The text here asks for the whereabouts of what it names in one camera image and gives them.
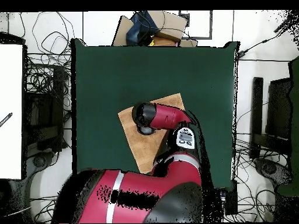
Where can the orange terry towel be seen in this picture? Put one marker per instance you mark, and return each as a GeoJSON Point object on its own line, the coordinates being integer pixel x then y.
{"type": "Point", "coordinates": [144, 147]}

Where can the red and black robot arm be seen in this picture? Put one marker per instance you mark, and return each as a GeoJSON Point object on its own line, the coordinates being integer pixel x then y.
{"type": "Point", "coordinates": [168, 116]}

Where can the flat brown cardboard sheet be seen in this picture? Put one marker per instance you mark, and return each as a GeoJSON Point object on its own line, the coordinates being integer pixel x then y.
{"type": "Point", "coordinates": [122, 30]}

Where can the dark green table cloth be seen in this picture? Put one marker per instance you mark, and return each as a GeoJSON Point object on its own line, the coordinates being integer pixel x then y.
{"type": "Point", "coordinates": [105, 70]}

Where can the blue garment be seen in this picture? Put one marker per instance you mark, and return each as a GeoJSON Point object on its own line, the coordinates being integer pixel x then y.
{"type": "Point", "coordinates": [137, 30]}

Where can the brown cardboard box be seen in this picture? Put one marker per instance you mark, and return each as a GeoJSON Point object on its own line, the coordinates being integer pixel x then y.
{"type": "Point", "coordinates": [170, 23]}

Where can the black equipment stand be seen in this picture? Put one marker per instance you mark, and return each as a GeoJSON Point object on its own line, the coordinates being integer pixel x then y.
{"type": "Point", "coordinates": [44, 112]}

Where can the black upright bar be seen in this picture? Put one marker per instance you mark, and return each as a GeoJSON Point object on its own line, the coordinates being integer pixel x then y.
{"type": "Point", "coordinates": [257, 105]}

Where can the black box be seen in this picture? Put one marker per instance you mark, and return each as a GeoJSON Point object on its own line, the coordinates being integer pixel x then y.
{"type": "Point", "coordinates": [231, 200]}

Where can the white panel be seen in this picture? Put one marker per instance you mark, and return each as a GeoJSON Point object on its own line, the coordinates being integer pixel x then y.
{"type": "Point", "coordinates": [10, 105]}

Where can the striped black rod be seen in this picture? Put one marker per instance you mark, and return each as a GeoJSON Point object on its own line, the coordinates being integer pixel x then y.
{"type": "Point", "coordinates": [6, 119]}

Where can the black pedestal leg with foot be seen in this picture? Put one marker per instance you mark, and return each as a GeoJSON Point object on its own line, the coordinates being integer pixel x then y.
{"type": "Point", "coordinates": [38, 161]}
{"type": "Point", "coordinates": [271, 169]}

